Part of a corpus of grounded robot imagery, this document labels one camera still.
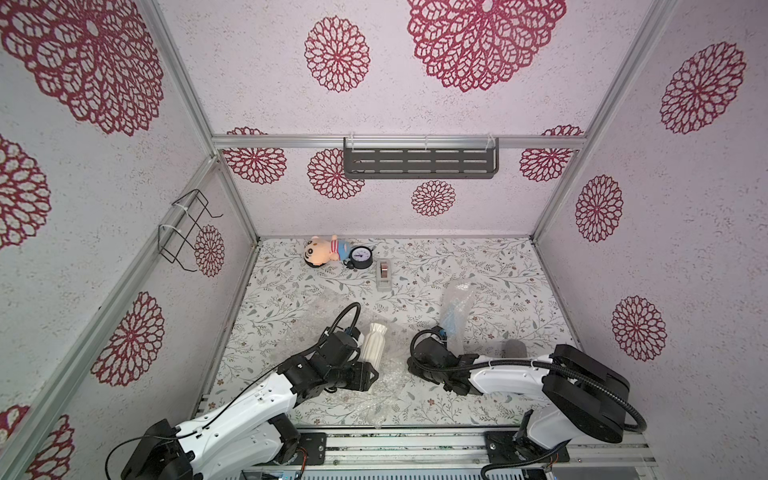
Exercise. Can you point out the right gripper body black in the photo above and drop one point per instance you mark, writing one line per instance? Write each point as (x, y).
(426, 369)

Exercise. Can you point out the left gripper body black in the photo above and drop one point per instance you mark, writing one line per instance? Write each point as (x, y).
(351, 376)

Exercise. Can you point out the cream ribbed vase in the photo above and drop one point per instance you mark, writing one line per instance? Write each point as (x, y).
(373, 345)

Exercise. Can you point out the bubble wrap sheet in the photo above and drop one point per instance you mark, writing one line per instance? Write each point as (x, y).
(458, 301)
(379, 406)

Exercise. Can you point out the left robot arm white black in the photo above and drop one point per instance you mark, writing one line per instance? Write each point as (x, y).
(255, 428)

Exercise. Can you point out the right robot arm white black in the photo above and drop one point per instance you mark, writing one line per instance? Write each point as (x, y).
(584, 396)

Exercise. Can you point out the black alarm clock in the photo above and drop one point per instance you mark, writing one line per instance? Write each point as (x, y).
(360, 258)

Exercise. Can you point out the plush boy doll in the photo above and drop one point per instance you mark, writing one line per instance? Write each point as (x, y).
(319, 251)

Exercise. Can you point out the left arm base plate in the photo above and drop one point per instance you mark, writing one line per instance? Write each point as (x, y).
(311, 450)

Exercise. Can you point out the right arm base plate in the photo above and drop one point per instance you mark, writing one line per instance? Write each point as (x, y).
(506, 446)

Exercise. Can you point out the aluminium rail base frame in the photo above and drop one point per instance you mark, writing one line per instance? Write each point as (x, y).
(460, 453)

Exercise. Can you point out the black wire wall rack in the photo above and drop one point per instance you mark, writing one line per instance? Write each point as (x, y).
(174, 235)

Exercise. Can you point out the dark grey wall shelf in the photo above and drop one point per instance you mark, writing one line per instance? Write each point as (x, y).
(420, 163)

